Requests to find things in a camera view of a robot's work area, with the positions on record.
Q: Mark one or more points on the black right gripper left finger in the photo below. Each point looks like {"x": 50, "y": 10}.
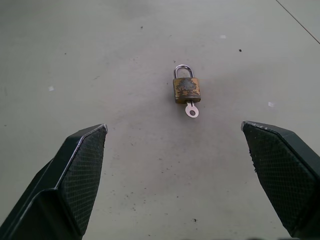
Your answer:
{"x": 62, "y": 185}

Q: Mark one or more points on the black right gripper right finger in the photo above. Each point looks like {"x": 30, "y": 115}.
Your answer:
{"x": 282, "y": 180}

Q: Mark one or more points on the worn brass padlock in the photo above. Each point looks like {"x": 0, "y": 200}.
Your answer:
{"x": 186, "y": 86}

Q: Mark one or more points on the small silver key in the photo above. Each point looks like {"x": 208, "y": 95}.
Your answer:
{"x": 192, "y": 111}

